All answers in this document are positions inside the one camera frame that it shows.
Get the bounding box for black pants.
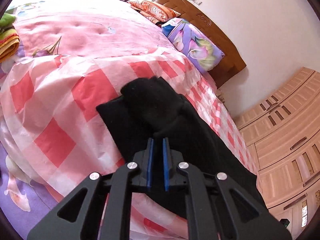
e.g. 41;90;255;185
96;76;265;205

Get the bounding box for light wooden wardrobe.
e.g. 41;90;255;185
235;67;319;238

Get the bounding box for pink checkered bed sheet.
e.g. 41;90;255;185
0;13;262;240

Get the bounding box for wooden headboard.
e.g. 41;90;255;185
153;0;246;88

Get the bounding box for purple floral folded quilt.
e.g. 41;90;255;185
162;18;225;74

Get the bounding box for folded colourful blanket stack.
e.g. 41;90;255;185
0;12;20;63

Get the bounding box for orange floral pillow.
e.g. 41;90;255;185
128;0;181;23

